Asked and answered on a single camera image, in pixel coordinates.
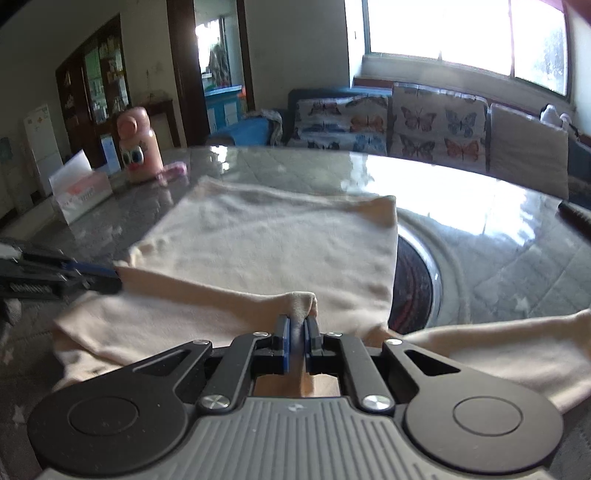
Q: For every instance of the white refrigerator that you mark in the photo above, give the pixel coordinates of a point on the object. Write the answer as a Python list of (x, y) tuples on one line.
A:
[(43, 146)]

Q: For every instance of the middle butterfly cushion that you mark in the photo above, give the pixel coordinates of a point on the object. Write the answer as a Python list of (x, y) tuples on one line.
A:
[(440, 127)]

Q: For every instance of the blue sofa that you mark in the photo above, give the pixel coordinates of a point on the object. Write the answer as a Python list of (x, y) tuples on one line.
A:
[(274, 128)]

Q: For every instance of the blue plastic cabinet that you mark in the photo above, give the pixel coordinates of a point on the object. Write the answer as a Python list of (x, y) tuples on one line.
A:
[(223, 106)]

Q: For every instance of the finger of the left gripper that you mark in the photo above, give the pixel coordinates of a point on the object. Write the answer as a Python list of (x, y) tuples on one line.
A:
[(75, 282), (74, 265)]

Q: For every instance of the left butterfly cushion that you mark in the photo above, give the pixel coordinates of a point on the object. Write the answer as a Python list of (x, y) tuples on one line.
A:
[(358, 124)]

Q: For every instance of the round induction cooktop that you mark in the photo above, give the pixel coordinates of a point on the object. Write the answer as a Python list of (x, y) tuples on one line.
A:
[(430, 288)]

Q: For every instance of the butterfly cushion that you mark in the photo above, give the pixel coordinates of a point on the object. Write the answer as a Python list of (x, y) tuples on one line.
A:
[(358, 124), (440, 127)]

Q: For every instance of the dark wooden display cabinet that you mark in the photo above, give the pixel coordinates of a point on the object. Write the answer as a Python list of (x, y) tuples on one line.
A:
[(93, 91)]

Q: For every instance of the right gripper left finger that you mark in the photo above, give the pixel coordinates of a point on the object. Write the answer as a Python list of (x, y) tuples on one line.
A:
[(231, 372)]

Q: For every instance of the dark wooden side table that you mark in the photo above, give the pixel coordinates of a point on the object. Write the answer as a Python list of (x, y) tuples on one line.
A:
[(162, 115)]

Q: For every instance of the black remote control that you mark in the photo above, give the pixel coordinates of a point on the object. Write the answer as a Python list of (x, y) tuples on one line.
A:
[(577, 219)]

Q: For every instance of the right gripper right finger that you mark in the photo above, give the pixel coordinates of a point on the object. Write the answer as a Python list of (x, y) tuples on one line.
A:
[(346, 358)]

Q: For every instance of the plain beige cushion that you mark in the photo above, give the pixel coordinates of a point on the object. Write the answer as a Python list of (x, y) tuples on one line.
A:
[(527, 152)]

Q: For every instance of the pink cartoon water bottle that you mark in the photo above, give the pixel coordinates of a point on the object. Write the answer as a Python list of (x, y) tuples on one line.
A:
[(138, 146)]

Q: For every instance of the white tissue box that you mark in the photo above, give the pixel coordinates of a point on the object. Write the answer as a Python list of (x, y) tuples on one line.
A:
[(77, 188)]

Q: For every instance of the cream beige garment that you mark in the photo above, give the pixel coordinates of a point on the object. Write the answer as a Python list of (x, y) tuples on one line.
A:
[(229, 260)]

